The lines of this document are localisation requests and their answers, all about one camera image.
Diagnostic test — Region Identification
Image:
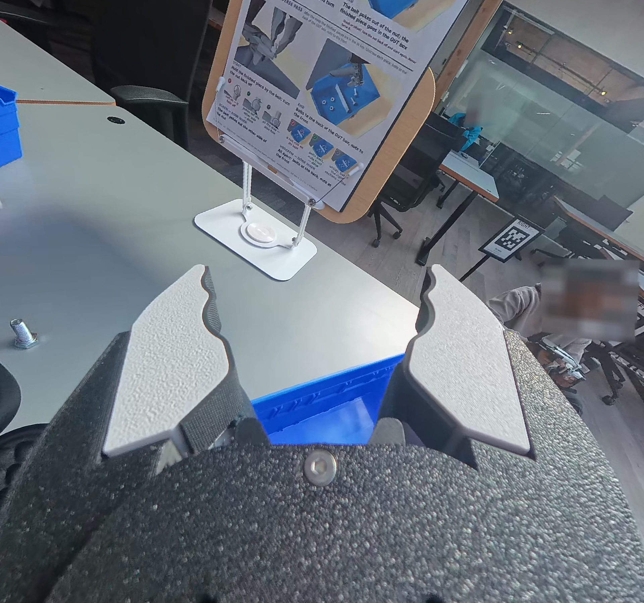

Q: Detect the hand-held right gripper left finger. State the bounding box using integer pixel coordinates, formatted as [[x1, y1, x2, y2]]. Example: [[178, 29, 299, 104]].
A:
[[102, 264, 256, 474]]

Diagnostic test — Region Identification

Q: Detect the silver bolt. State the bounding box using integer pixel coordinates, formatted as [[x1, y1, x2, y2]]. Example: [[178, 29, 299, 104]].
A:
[[10, 317, 39, 350]]

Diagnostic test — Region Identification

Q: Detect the grey wood-edged table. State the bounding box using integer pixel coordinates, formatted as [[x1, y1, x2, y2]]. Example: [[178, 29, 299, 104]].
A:
[[415, 151, 500, 265]]

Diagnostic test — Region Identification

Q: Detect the black office chair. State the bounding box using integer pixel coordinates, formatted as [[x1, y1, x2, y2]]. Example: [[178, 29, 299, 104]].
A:
[[91, 0, 214, 151], [370, 115, 453, 249]]

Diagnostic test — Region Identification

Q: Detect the printed instruction sheet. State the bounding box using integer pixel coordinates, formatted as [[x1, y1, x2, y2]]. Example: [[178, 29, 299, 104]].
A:
[[216, 0, 496, 213]]

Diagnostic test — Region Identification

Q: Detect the blue plastic bin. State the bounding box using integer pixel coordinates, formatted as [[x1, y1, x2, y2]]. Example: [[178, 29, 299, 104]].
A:
[[250, 353, 406, 447], [0, 85, 24, 167]]

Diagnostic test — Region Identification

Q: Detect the white printed sign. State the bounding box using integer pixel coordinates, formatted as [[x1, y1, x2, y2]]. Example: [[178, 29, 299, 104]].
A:
[[459, 214, 545, 283]]

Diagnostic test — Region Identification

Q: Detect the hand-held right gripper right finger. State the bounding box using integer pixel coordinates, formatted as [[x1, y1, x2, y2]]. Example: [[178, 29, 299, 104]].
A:
[[377, 263, 534, 468]]

